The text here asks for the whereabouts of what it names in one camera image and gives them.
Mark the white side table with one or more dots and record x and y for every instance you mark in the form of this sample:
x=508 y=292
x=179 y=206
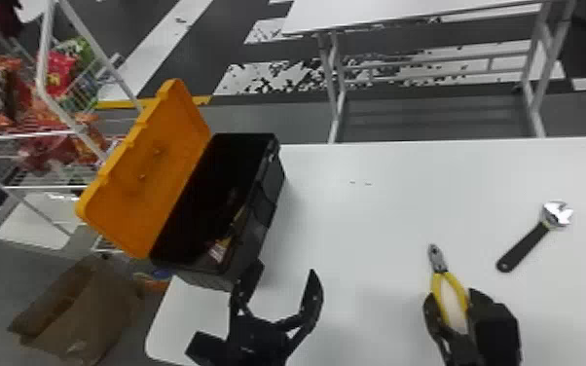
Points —
x=400 y=13

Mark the yellow pliers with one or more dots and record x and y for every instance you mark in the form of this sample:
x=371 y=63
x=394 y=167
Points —
x=438 y=263

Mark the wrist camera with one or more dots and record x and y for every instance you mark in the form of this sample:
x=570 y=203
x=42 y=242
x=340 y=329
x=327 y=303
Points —
x=500 y=337
x=208 y=350

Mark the cardboard box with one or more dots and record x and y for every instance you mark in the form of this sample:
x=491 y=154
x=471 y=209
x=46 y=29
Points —
x=73 y=311

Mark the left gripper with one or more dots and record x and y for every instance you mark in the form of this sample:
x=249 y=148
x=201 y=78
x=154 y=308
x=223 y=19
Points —
x=257 y=345

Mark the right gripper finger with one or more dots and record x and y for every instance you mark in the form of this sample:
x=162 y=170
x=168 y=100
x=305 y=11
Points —
x=435 y=327
x=481 y=304

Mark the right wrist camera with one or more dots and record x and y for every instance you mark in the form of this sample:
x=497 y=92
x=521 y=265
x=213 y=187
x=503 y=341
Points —
x=500 y=337

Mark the black tool box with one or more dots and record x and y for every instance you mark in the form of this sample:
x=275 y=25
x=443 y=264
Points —
x=139 y=179

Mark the black adjustable wrench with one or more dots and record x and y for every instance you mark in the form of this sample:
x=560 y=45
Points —
x=525 y=245

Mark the green snack packet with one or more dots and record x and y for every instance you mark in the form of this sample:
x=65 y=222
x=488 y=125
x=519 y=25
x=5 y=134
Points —
x=76 y=51

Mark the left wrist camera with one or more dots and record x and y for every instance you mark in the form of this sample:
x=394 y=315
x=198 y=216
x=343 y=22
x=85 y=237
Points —
x=208 y=350

